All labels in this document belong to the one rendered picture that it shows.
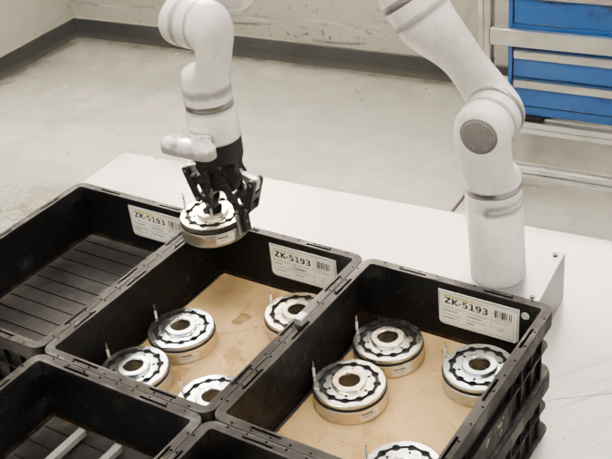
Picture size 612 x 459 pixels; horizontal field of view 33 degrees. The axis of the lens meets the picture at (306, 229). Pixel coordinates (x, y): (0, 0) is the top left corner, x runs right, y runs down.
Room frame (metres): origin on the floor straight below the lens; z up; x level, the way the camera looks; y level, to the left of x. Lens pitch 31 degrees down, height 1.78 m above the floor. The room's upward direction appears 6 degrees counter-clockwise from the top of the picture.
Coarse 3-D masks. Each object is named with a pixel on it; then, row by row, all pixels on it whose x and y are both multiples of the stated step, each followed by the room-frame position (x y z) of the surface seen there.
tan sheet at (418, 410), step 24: (432, 336) 1.22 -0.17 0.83; (432, 360) 1.16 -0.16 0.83; (408, 384) 1.11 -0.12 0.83; (432, 384) 1.11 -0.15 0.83; (312, 408) 1.08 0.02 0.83; (408, 408) 1.06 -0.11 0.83; (432, 408) 1.06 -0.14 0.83; (456, 408) 1.05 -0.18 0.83; (288, 432) 1.04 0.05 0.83; (312, 432) 1.04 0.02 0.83; (336, 432) 1.03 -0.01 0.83; (360, 432) 1.03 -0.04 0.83; (384, 432) 1.02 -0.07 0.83; (408, 432) 1.02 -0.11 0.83; (432, 432) 1.01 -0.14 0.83; (360, 456) 0.98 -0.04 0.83
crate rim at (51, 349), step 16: (288, 240) 1.37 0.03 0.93; (304, 240) 1.36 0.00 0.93; (160, 256) 1.37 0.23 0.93; (336, 256) 1.32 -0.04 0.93; (352, 256) 1.30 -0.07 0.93; (144, 272) 1.33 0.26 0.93; (128, 288) 1.29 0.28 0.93; (112, 304) 1.26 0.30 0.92; (80, 320) 1.22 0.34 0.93; (64, 336) 1.18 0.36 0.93; (48, 352) 1.15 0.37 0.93; (64, 352) 1.14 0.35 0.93; (96, 368) 1.11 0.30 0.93; (256, 368) 1.06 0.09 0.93; (128, 384) 1.06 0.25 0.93; (144, 384) 1.05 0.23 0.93; (176, 400) 1.02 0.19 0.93; (224, 400) 1.01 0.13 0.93; (208, 416) 0.99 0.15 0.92
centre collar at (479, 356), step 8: (480, 352) 1.12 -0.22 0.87; (464, 360) 1.11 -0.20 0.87; (472, 360) 1.11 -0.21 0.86; (480, 360) 1.11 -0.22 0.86; (488, 360) 1.10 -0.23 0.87; (464, 368) 1.09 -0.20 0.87; (488, 368) 1.08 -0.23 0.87; (496, 368) 1.09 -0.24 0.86; (472, 376) 1.08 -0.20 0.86; (480, 376) 1.07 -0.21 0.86
